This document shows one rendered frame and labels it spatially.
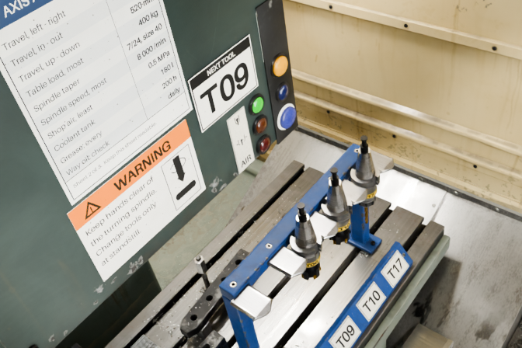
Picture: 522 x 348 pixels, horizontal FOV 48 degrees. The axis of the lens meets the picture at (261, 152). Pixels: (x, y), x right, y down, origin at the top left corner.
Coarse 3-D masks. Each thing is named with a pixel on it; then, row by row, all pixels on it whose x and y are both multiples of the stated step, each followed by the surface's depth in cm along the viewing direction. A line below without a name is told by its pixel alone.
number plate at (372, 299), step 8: (368, 288) 136; (376, 288) 137; (368, 296) 136; (376, 296) 137; (384, 296) 138; (360, 304) 134; (368, 304) 135; (376, 304) 136; (368, 312) 135; (368, 320) 134
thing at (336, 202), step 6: (330, 180) 117; (330, 186) 116; (336, 186) 116; (342, 186) 117; (330, 192) 117; (336, 192) 116; (342, 192) 117; (330, 198) 118; (336, 198) 117; (342, 198) 118; (330, 204) 119; (336, 204) 118; (342, 204) 119; (330, 210) 120; (336, 210) 119; (342, 210) 119
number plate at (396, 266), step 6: (396, 252) 143; (396, 258) 142; (402, 258) 144; (390, 264) 141; (396, 264) 142; (402, 264) 143; (408, 264) 144; (384, 270) 140; (390, 270) 141; (396, 270) 142; (402, 270) 143; (384, 276) 140; (390, 276) 140; (396, 276) 141; (390, 282) 140; (396, 282) 141
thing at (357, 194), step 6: (342, 180) 127; (348, 180) 127; (348, 186) 126; (354, 186) 125; (360, 186) 125; (348, 192) 125; (354, 192) 124; (360, 192) 124; (366, 192) 124; (354, 198) 123; (360, 198) 123; (366, 198) 123; (354, 204) 122
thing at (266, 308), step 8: (248, 288) 110; (240, 296) 109; (248, 296) 109; (256, 296) 108; (264, 296) 108; (232, 304) 108; (240, 304) 108; (248, 304) 107; (256, 304) 107; (264, 304) 107; (248, 312) 106; (256, 312) 106; (264, 312) 106
